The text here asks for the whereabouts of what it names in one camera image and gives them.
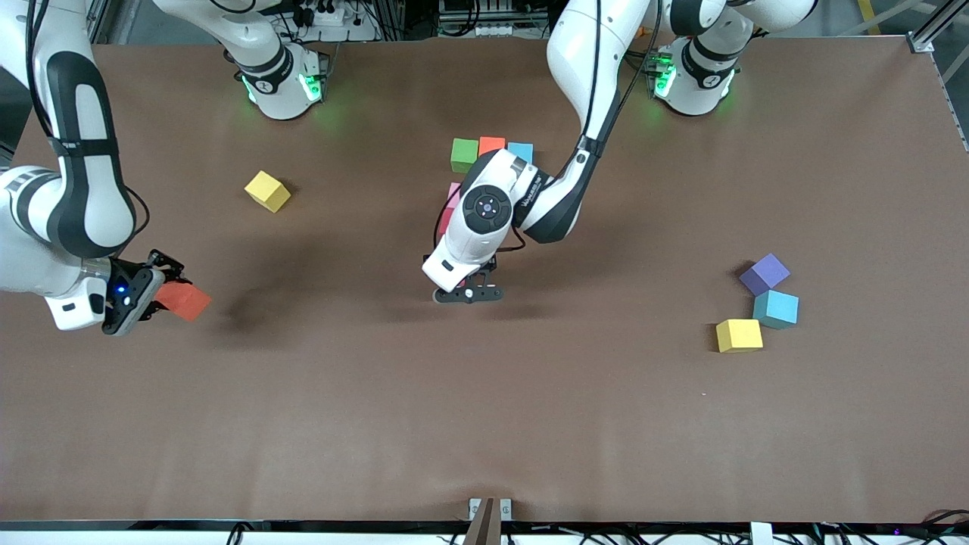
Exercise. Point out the small white box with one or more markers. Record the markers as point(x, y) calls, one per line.
point(761, 534)

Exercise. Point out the brown pole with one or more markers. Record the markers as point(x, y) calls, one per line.
point(486, 530)

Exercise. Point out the purple foam cube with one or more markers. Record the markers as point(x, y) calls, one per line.
point(764, 274)

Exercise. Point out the pink foam cube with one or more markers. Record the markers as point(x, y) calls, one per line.
point(453, 195)

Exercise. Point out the orange foam cube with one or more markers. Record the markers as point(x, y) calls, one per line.
point(491, 144)
point(185, 300)

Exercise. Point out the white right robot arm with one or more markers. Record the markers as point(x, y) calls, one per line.
point(38, 235)

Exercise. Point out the yellow foam cube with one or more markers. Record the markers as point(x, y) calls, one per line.
point(739, 335)
point(267, 191)

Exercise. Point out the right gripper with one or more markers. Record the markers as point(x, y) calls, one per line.
point(161, 264)

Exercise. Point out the turquoise foam cube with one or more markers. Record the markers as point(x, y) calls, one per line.
point(776, 309)
point(522, 150)

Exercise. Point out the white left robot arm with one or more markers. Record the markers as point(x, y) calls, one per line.
point(488, 208)

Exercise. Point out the silver metal bracket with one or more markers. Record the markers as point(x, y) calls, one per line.
point(475, 509)

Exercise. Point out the green foam cube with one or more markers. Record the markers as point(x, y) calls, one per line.
point(464, 156)

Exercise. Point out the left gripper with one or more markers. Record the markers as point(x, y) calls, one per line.
point(491, 264)

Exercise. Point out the red foam cube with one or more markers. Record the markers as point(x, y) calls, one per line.
point(445, 222)

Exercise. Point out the equipment rack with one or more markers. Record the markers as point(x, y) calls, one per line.
point(477, 15)

